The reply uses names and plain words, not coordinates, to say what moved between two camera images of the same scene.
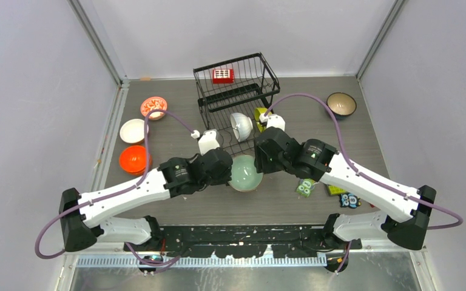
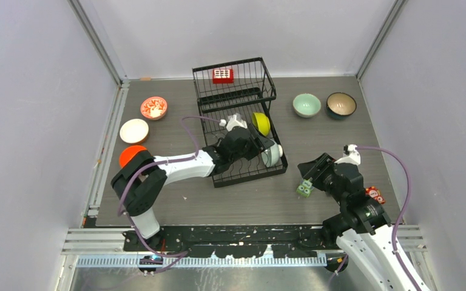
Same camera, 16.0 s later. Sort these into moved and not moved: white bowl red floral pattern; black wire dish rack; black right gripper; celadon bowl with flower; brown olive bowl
Moved: black right gripper; celadon bowl with flower
Not moved: brown olive bowl; white bowl red floral pattern; black wire dish rack
